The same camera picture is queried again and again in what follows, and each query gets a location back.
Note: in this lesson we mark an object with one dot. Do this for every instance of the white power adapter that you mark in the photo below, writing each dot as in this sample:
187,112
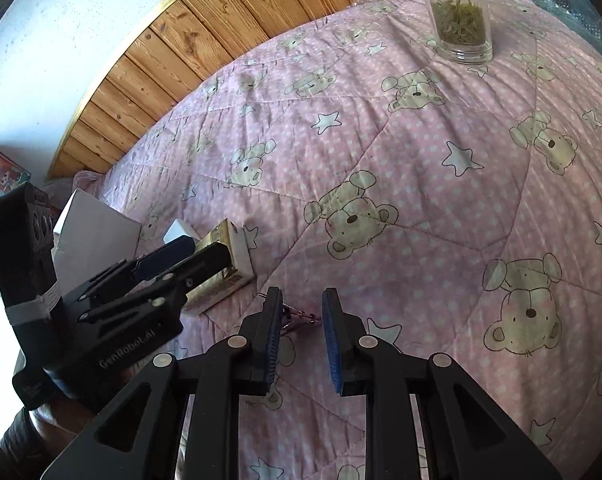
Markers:
178,232

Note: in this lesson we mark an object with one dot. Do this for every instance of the pink bear print blanket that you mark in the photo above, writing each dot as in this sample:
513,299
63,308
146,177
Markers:
431,210

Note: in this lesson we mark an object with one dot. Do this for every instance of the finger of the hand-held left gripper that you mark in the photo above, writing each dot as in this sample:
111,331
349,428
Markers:
166,255
206,265

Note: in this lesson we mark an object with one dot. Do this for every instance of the glass bottle with tea leaves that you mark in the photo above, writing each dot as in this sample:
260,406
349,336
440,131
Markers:
456,20

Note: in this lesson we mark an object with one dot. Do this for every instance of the person's left forearm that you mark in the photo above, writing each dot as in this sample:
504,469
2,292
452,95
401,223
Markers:
56,417

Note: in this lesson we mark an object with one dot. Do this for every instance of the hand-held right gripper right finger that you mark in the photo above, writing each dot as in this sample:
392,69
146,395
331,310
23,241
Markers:
331,340

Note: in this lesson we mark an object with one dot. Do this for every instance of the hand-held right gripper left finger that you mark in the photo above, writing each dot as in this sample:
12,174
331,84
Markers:
273,340

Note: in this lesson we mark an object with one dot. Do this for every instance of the wooden wall panel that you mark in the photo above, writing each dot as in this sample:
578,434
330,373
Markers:
181,45

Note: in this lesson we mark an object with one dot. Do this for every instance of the colourful picture book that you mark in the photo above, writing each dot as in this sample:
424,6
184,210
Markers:
1,172

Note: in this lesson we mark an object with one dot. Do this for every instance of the beige paper box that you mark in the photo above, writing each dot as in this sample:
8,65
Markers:
238,260

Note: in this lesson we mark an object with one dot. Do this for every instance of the white cardboard box container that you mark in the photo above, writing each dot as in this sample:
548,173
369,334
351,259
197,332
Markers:
96,230

